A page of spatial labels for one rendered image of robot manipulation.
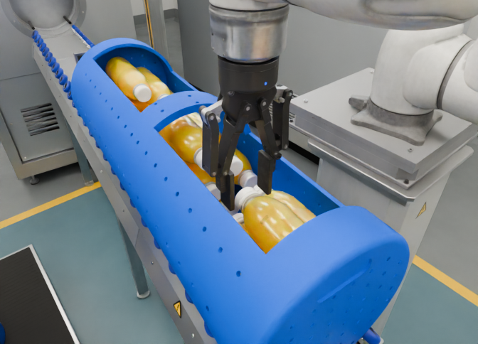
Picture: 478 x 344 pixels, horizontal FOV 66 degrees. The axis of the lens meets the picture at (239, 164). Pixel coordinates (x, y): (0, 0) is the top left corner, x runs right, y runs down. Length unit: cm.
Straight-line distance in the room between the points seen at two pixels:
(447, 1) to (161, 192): 45
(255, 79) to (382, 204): 62
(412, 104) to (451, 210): 171
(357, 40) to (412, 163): 134
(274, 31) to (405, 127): 60
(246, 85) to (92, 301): 165
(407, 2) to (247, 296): 33
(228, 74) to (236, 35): 5
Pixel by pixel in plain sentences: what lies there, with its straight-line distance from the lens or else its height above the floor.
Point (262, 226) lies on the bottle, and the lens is 52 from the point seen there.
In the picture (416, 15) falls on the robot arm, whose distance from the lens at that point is 30.
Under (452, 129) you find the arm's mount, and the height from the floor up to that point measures 107.
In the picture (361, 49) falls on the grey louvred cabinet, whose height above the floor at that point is 88.
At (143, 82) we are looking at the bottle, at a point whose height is 117.
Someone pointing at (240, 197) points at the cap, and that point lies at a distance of 57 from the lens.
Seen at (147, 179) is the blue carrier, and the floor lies 116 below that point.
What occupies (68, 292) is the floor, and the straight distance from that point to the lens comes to 205.
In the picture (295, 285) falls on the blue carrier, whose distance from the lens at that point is 42.
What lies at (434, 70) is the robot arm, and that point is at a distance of 88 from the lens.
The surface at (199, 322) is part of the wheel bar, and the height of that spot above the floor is 92.
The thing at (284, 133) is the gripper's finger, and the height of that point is 126.
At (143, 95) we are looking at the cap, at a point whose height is 115.
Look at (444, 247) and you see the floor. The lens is 233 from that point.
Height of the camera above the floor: 155
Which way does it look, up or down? 36 degrees down
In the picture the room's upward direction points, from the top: straight up
